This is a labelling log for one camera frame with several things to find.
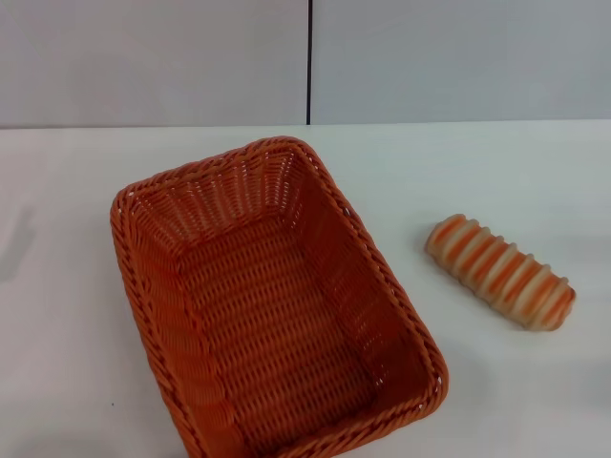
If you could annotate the striped long bread loaf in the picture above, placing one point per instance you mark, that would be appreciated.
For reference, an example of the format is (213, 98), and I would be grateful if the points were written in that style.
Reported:
(501, 273)

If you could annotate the orange woven wicker basket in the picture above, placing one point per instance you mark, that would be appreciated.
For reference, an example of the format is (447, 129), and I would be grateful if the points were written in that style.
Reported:
(267, 305)

